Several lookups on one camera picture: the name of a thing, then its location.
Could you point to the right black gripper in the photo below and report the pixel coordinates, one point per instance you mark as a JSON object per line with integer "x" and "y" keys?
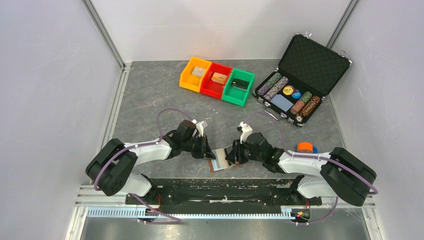
{"x": 236, "y": 151}

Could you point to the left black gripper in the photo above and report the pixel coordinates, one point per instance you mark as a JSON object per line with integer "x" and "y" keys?
{"x": 205, "y": 150}

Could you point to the brown leather card holder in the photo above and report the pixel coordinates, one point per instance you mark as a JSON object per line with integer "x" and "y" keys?
{"x": 220, "y": 163}

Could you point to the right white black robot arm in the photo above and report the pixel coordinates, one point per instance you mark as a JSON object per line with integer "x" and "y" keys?
{"x": 330, "y": 174}

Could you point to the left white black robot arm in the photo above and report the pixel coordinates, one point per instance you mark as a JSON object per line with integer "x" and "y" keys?
{"x": 111, "y": 170}

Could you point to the blue playing card deck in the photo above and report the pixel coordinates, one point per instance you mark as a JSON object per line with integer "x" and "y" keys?
{"x": 281, "y": 102}

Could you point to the card stack in red bin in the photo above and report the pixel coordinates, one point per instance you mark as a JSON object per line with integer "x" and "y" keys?
{"x": 219, "y": 78}

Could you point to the card stack in yellow bin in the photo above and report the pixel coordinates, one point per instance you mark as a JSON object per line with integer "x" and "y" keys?
{"x": 198, "y": 71}

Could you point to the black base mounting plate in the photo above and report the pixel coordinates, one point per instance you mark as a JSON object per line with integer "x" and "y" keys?
{"x": 225, "y": 195}

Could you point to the green plastic bin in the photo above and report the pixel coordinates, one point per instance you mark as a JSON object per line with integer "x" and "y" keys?
{"x": 237, "y": 96}

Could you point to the red plastic bin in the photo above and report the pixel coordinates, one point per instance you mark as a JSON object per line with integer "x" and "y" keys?
{"x": 210, "y": 88}

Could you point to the orange blue tape roll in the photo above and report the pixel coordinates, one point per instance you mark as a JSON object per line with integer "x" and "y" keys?
{"x": 306, "y": 147}

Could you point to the yellow plastic bin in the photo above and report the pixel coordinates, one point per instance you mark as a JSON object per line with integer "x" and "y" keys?
{"x": 187, "y": 80}

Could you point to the yellow dealer button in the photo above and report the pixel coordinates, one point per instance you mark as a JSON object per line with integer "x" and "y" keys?
{"x": 288, "y": 90}

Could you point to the black poker chip case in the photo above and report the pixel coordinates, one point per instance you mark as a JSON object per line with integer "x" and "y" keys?
{"x": 312, "y": 69}

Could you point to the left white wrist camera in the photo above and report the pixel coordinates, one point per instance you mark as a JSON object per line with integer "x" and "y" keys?
{"x": 200, "y": 126}

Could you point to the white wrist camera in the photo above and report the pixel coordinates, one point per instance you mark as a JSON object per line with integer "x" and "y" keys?
{"x": 200, "y": 126}
{"x": 245, "y": 130}

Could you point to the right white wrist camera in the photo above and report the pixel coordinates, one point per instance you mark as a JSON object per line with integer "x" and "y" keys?
{"x": 245, "y": 130}

